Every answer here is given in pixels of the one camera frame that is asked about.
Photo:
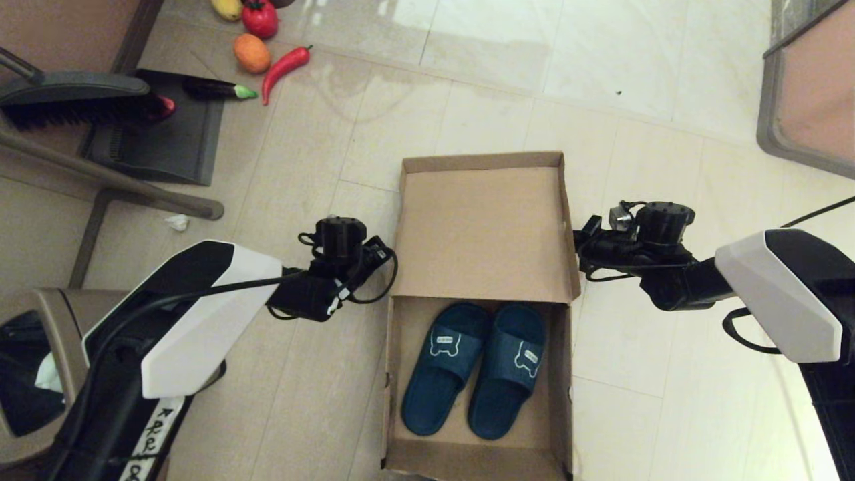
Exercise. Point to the brown plastic trash bin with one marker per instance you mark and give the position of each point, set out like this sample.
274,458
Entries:
67,314

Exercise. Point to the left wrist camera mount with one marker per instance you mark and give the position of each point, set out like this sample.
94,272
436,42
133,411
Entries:
339,237

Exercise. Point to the brown table grey rim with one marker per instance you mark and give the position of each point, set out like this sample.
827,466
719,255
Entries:
815,93

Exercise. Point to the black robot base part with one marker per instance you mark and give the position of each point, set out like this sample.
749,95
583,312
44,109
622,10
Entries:
414,477

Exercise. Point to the brown metal pole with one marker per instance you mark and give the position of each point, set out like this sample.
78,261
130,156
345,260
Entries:
100,175

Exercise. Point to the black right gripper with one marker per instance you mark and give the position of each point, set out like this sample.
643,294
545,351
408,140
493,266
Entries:
621,254

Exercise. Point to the brown cardboard shoe box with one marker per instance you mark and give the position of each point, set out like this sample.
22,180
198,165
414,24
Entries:
481,234

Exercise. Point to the yellow toy fruit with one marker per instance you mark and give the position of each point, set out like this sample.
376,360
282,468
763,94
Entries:
228,8

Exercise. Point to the red toy chili pepper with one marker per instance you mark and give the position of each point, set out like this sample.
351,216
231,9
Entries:
284,67

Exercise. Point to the orange toy fruit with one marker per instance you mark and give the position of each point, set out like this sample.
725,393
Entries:
252,53

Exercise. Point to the black broom brush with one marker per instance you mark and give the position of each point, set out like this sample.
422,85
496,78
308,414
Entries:
73,100

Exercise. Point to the small red toy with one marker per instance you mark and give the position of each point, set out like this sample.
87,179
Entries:
167,105

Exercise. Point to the dark purple toy eggplant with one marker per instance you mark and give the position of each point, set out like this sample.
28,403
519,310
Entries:
214,89

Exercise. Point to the dark round toy fruit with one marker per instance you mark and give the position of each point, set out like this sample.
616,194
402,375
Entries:
283,3

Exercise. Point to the red toy tomato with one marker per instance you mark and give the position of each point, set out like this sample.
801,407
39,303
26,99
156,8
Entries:
260,20

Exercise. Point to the dark teal rubber slipper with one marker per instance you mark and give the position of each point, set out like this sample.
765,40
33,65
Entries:
441,374
507,381

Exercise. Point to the black trash bag liner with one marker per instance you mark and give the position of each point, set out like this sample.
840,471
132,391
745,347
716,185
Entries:
20,401

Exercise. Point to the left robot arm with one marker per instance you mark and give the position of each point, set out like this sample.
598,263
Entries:
194,327

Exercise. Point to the crumpled white paper scrap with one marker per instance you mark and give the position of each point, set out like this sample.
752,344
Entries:
178,223

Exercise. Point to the dark grey dustpan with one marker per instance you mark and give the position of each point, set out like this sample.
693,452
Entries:
167,147

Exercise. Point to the white paper waste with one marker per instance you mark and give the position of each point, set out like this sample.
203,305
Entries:
48,377

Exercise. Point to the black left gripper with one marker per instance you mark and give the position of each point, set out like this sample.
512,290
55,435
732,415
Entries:
347,264

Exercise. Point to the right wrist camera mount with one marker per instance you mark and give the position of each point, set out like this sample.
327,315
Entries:
661,224

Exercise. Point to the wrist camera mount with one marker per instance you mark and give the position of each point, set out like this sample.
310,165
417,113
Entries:
339,237
661,224

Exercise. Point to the brown table grey legs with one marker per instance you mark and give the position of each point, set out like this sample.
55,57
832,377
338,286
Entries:
67,27

